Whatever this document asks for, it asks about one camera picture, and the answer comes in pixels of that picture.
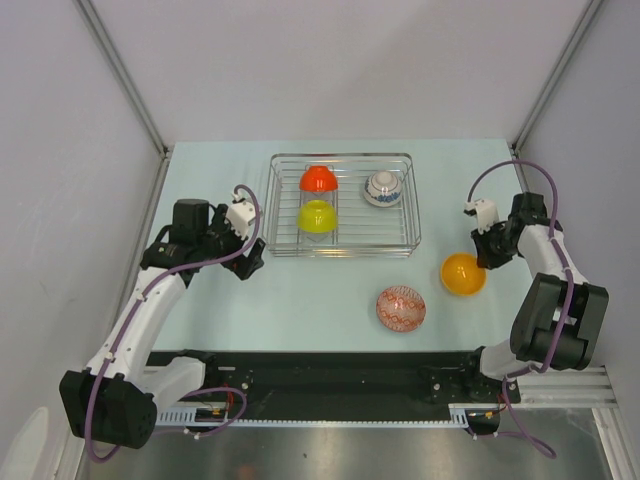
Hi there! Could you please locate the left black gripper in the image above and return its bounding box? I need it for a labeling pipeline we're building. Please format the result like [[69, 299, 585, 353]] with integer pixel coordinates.
[[196, 204, 264, 279]]

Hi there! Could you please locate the yellow-green bowl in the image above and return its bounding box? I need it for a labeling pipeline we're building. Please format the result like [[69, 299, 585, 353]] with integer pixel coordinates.
[[297, 200, 338, 234]]

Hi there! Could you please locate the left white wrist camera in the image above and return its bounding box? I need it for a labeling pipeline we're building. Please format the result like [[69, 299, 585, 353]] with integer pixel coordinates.
[[225, 194, 260, 240]]

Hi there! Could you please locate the white cable duct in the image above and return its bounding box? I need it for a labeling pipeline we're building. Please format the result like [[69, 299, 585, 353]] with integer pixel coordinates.
[[156, 405, 469, 429]]

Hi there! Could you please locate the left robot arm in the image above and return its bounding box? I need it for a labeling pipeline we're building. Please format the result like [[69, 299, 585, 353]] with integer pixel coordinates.
[[59, 185, 265, 449]]

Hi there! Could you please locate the blue white patterned bowl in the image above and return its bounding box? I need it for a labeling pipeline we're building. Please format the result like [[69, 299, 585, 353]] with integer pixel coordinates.
[[363, 170, 403, 208]]

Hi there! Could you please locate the red-orange bowl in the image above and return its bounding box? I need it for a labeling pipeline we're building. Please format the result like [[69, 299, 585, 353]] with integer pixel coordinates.
[[299, 165, 338, 193]]

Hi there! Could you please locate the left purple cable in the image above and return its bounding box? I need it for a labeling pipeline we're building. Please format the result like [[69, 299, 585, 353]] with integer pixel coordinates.
[[82, 184, 262, 464]]

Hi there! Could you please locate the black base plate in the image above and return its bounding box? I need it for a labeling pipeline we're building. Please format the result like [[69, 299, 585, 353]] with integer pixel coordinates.
[[176, 350, 520, 437]]

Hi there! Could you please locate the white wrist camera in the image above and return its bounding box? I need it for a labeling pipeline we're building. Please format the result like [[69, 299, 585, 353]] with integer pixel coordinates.
[[464, 199, 500, 235], [225, 194, 260, 240]]

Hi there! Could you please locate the wire dish rack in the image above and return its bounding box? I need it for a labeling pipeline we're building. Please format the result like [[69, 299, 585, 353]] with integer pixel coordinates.
[[262, 152, 421, 258]]

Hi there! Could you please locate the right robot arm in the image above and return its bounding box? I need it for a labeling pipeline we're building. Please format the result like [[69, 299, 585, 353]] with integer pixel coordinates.
[[461, 193, 609, 401]]

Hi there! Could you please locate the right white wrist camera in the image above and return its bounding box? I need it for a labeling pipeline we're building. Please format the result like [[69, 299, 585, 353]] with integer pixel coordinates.
[[464, 199, 500, 235]]

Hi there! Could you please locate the aluminium frame rail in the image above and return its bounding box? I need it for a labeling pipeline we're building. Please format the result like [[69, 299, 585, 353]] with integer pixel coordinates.
[[516, 367, 617, 409]]

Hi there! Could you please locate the orange-yellow bowl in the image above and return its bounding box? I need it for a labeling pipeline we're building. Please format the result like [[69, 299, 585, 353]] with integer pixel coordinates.
[[440, 252, 487, 296]]

